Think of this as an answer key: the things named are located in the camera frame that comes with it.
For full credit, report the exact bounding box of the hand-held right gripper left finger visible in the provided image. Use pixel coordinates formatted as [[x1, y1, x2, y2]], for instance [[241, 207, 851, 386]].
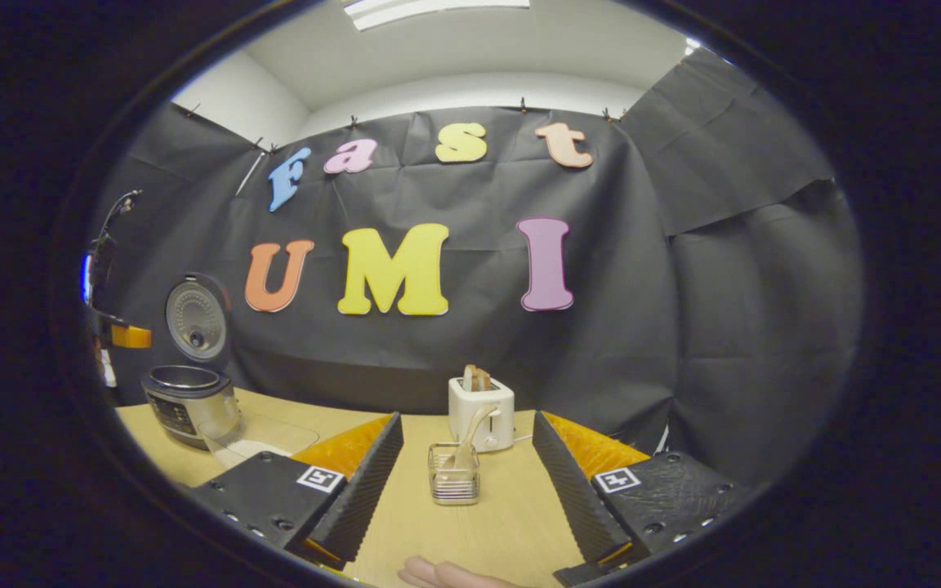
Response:
[[189, 411, 404, 571]]

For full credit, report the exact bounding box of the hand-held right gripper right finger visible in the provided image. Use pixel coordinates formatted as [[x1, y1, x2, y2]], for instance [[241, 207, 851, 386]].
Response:
[[531, 411, 753, 574]]

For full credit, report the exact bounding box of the silver black rice cooker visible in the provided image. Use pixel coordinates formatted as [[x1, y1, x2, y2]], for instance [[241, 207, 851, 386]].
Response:
[[141, 272, 241, 451]]

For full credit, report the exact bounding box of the metal wire chopstick holder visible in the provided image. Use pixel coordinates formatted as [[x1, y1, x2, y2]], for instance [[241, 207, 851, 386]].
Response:
[[427, 442, 481, 506]]

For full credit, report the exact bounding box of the wooden spoon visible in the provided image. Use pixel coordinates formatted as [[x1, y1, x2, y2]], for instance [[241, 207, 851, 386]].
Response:
[[442, 406, 500, 474]]

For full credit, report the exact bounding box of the clear plastic tray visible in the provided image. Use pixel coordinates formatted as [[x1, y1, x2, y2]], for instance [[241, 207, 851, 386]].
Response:
[[199, 412, 320, 470]]

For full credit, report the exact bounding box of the white toaster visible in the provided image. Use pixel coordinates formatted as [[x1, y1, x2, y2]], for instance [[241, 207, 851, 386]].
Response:
[[448, 376, 516, 452]]

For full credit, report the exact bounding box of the black backdrop cloth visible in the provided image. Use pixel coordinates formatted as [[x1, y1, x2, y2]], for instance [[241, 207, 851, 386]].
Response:
[[91, 45, 863, 491]]

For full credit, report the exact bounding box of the ceiling light panel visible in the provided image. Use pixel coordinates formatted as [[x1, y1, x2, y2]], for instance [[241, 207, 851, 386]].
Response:
[[342, 0, 531, 32]]

